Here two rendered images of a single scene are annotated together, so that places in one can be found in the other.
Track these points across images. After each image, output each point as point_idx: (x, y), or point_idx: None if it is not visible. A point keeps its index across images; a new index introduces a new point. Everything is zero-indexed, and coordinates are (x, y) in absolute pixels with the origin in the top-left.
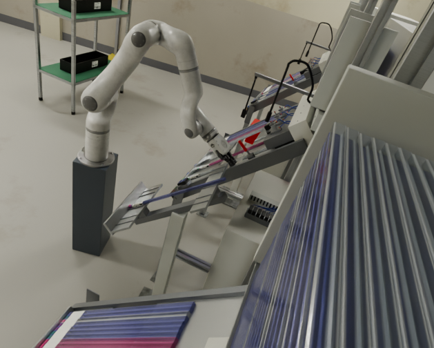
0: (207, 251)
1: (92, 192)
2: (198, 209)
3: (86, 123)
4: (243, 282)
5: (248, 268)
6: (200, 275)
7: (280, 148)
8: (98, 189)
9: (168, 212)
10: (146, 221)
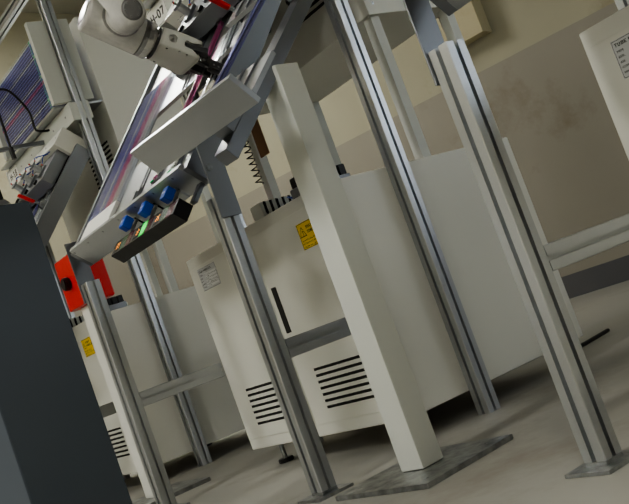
0: (297, 474)
1: (29, 304)
2: None
3: None
4: (437, 267)
5: (415, 242)
6: (361, 460)
7: None
8: (38, 280)
9: (267, 72)
10: (249, 129)
